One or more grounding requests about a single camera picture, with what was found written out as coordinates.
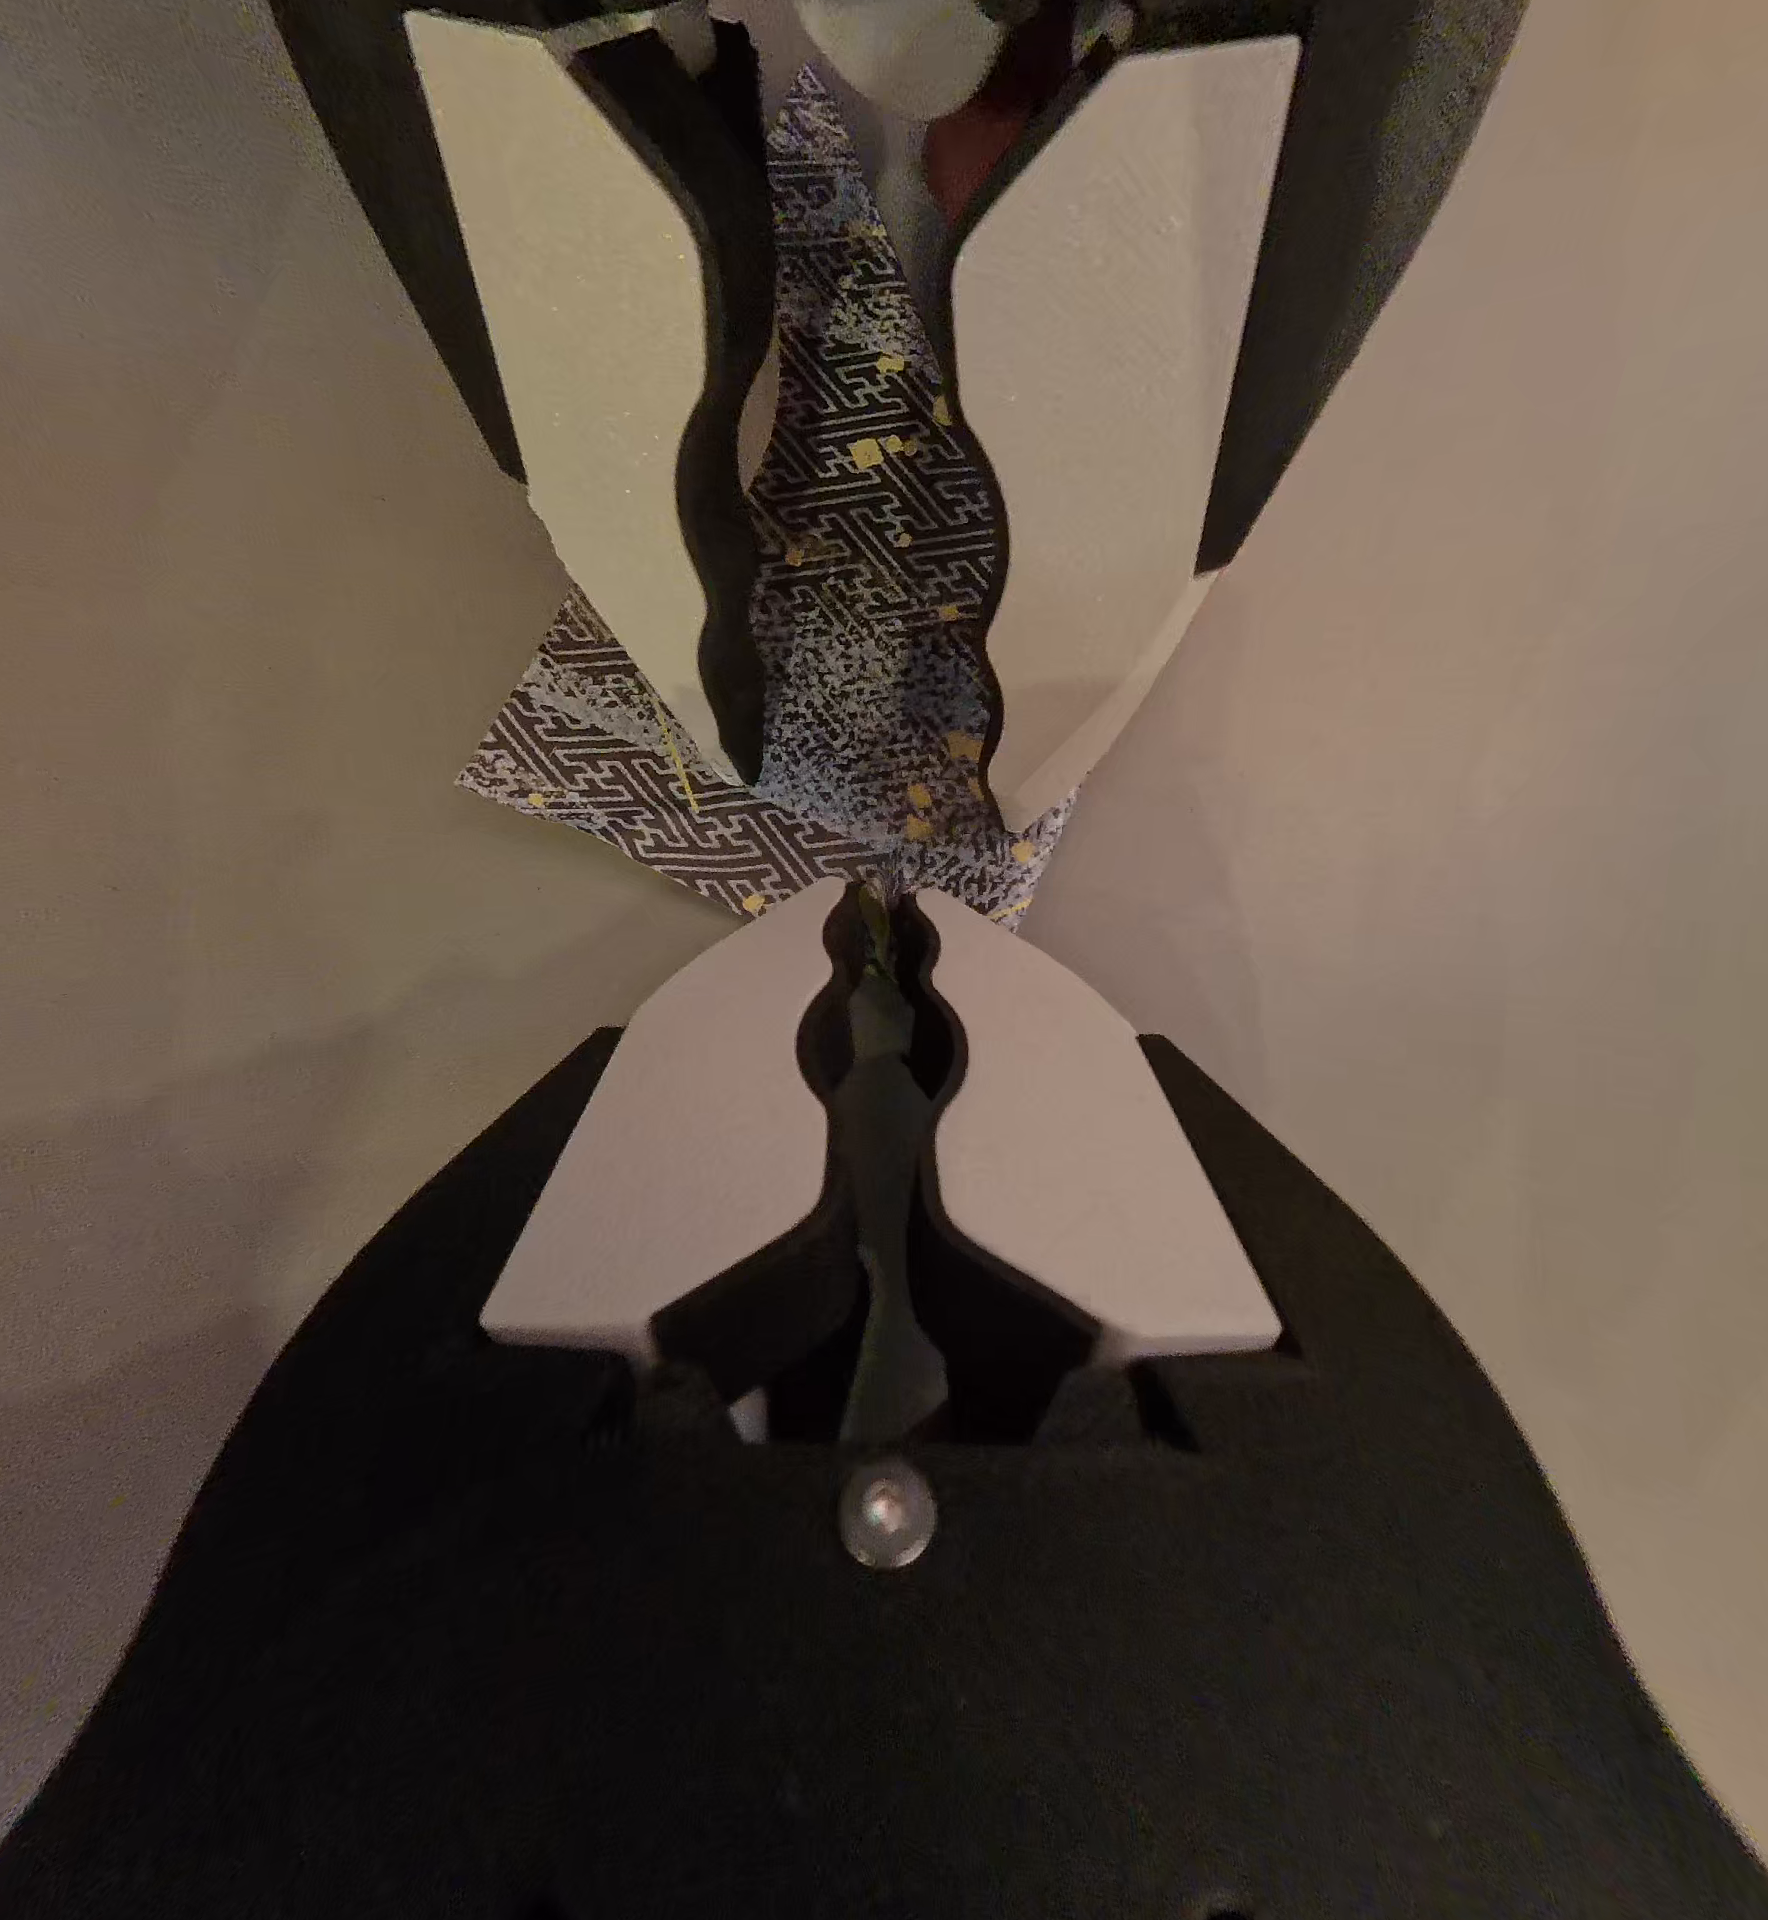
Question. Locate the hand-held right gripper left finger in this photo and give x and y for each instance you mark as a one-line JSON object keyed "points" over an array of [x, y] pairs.
{"points": [[673, 1171]]}

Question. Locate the dark patterned origami paper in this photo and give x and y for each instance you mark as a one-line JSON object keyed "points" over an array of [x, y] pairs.
{"points": [[868, 512]]}

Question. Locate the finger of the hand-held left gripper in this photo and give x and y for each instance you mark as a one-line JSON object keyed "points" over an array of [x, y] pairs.
{"points": [[1108, 449], [569, 331]]}

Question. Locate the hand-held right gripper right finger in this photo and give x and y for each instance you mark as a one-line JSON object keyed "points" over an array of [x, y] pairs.
{"points": [[1108, 1186]]}

